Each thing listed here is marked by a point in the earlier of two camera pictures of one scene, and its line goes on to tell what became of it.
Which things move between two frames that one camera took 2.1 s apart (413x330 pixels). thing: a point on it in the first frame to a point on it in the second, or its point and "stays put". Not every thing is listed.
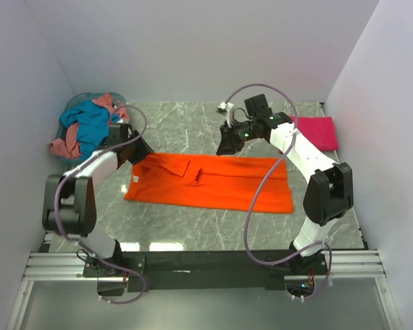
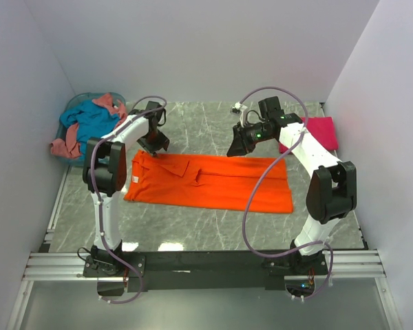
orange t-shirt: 213,183 stays put
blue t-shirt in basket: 92,128 stays put
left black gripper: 144,150 to 163,142
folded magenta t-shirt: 320,130 stays put
